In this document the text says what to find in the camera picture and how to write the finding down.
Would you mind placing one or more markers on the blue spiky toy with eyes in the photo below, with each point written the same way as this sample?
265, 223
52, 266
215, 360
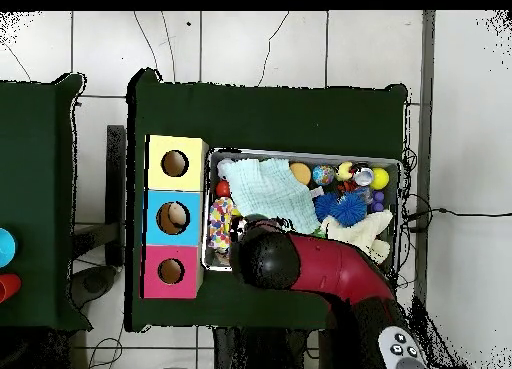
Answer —
348, 209

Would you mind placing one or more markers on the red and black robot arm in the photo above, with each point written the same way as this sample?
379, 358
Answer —
332, 265

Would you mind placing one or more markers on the wooden box with three holes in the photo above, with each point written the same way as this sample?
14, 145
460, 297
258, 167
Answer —
192, 177

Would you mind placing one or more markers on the mint green waffle cloth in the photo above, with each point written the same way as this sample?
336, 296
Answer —
272, 193

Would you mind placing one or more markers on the large multicoloured patterned cloth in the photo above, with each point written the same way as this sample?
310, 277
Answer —
219, 221

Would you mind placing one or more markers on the small red ball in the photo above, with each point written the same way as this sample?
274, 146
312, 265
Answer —
222, 189

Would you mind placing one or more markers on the orange foam ball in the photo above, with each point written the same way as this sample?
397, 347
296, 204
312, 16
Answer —
300, 173

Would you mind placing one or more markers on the globe print ball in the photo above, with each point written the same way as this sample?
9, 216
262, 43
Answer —
323, 175

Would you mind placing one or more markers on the cream waffle cloth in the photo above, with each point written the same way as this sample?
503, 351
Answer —
360, 229

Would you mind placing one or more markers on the yellow plush toy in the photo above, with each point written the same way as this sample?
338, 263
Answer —
343, 171

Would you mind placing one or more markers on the red soda can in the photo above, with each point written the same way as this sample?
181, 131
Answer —
363, 176

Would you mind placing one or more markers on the dark green table cloth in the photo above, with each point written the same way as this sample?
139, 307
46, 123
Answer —
280, 117

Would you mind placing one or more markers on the yellow tennis ball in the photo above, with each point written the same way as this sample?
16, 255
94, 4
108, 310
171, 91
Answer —
379, 178

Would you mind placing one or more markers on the green cloth covered side table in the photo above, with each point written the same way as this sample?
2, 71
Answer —
36, 185

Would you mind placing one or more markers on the blue cup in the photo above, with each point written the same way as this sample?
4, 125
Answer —
6, 247

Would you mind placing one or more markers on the red cup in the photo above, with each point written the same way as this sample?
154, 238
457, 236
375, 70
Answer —
8, 287

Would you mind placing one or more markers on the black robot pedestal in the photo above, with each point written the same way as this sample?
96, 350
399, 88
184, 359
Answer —
248, 349

